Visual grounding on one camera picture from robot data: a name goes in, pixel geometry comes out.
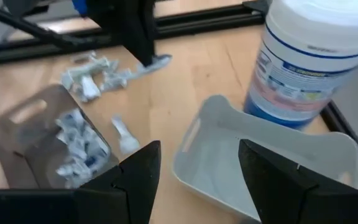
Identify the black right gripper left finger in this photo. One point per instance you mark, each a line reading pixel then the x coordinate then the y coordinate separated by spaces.
pixel 129 196

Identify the brown translucent plastic bin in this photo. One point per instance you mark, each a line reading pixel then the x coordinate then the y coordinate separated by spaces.
pixel 17 149

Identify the white packet with dark print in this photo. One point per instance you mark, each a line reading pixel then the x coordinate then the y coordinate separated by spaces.
pixel 66 81
pixel 99 154
pixel 70 119
pixel 70 169
pixel 82 146

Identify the grey plastic bin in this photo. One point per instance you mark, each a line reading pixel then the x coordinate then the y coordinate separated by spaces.
pixel 222 155

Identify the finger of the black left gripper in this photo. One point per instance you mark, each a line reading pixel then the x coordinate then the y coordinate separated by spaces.
pixel 141 46

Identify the white narrow packet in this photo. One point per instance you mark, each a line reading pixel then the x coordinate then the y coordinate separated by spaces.
pixel 115 81
pixel 162 60
pixel 84 56

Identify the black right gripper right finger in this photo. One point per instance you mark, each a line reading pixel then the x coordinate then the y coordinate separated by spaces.
pixel 278 196

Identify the white wipes canister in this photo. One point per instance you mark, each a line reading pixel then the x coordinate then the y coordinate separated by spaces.
pixel 306 62

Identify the green striped long packet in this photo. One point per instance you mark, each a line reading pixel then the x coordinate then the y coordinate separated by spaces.
pixel 87 68

